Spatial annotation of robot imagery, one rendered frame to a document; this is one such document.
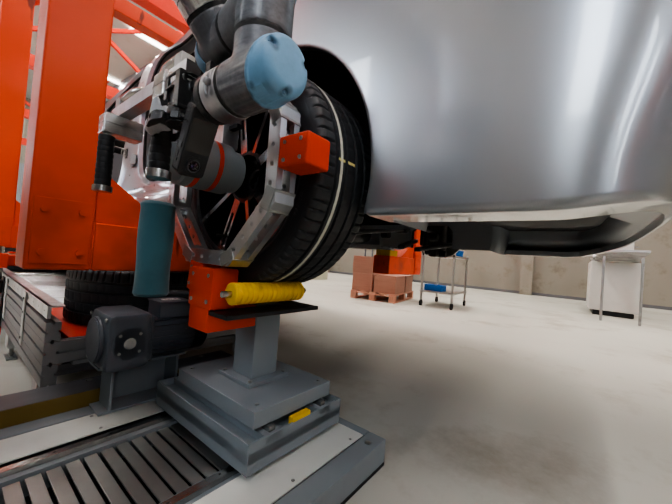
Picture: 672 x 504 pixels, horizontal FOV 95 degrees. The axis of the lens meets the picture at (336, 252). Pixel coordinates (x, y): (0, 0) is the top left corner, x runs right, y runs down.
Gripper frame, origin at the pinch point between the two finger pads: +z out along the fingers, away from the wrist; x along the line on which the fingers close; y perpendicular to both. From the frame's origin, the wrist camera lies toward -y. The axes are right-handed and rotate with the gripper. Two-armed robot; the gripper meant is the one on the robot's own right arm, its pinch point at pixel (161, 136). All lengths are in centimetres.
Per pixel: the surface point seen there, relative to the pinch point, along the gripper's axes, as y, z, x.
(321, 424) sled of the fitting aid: -71, -5, -49
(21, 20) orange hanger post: 131, 256, 0
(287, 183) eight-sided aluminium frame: -4.0, -9.1, -24.7
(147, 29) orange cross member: 177, 259, -80
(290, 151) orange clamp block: 1.5, -14.0, -20.5
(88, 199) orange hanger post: -8, 63, -4
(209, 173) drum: -1.7, 11.1, -16.2
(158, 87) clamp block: 8.7, -0.4, 1.5
